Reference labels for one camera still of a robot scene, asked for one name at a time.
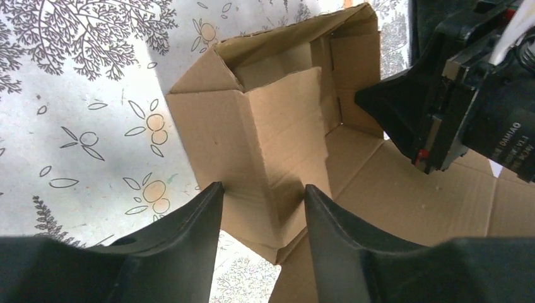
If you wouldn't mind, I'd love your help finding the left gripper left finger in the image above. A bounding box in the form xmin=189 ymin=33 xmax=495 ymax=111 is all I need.
xmin=1 ymin=182 xmax=224 ymax=302

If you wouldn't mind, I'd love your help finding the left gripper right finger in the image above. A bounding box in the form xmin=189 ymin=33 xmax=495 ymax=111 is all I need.
xmin=305 ymin=184 xmax=534 ymax=302

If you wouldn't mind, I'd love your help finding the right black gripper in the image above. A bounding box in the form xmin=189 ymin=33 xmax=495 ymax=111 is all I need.
xmin=355 ymin=1 xmax=534 ymax=182

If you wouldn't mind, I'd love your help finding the brown cardboard box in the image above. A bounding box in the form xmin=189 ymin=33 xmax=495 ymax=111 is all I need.
xmin=166 ymin=3 xmax=534 ymax=302

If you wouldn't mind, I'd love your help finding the floral patterned table mat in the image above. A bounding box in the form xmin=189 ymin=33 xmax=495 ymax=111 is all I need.
xmin=0 ymin=0 xmax=412 ymax=303

